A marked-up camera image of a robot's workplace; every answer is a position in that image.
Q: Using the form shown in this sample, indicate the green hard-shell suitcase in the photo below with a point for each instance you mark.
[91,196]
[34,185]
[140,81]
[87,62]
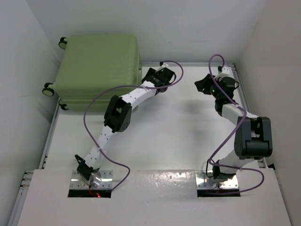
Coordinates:
[95,67]

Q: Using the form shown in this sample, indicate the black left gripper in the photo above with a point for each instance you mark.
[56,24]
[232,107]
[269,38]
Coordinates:
[151,72]

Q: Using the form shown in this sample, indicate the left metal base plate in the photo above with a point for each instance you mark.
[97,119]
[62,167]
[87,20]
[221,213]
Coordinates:
[99,180]

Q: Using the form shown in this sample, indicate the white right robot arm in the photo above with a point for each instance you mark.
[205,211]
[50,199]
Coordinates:
[252,134]

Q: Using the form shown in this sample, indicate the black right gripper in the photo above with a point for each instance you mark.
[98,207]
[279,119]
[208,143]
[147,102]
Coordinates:
[205,83]

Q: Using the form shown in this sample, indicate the metal base plate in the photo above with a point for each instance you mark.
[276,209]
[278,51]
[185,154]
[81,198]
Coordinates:
[205,181]
[99,180]

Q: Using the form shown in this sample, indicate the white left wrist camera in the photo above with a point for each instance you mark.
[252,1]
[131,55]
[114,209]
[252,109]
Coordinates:
[162,65]

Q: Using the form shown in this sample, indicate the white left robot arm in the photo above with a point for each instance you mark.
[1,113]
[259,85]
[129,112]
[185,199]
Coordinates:
[117,116]

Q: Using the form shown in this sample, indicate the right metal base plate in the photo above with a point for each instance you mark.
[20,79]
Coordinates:
[205,181]

